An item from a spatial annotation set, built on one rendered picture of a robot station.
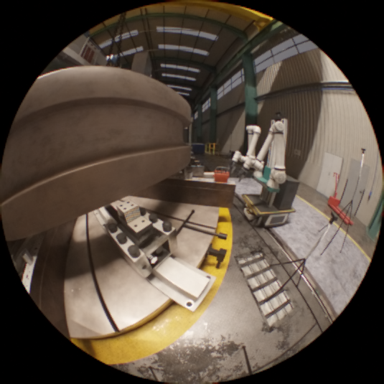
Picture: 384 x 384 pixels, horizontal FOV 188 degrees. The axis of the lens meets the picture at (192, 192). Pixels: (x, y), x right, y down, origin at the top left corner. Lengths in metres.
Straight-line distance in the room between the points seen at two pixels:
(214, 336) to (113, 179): 1.41
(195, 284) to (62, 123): 1.27
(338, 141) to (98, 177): 7.52
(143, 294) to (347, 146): 7.50
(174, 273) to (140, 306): 0.37
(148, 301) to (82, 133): 1.17
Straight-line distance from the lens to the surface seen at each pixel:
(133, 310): 0.96
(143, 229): 0.69
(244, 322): 1.30
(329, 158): 6.54
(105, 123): 0.91
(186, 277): 0.81
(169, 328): 1.21
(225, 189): 1.60
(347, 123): 7.35
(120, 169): 0.78
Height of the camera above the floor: 1.20
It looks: 25 degrees down
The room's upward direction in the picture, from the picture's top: 2 degrees clockwise
